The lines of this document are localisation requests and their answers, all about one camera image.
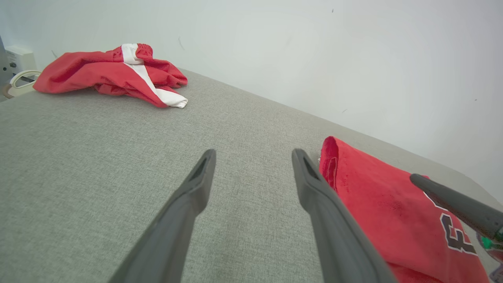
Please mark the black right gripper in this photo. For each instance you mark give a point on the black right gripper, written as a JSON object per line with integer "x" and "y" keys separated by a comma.
{"x": 491, "y": 244}

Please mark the red shorts with white stripe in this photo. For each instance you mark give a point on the red shorts with white stripe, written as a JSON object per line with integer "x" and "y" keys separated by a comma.
{"x": 78, "y": 70}

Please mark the cream perforated laundry basket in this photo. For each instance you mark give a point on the cream perforated laundry basket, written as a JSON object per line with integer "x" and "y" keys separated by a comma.
{"x": 15, "y": 88}

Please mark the red jersey with number 23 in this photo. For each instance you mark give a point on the red jersey with number 23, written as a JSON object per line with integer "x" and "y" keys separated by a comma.
{"x": 385, "y": 204}

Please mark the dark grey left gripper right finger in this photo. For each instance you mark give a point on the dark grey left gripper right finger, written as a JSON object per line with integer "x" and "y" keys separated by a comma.
{"x": 338, "y": 236}

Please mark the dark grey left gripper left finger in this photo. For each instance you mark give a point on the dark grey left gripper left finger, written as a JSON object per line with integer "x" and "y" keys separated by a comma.
{"x": 173, "y": 236}

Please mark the white wall box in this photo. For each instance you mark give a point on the white wall box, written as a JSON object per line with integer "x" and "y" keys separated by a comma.
{"x": 19, "y": 59}

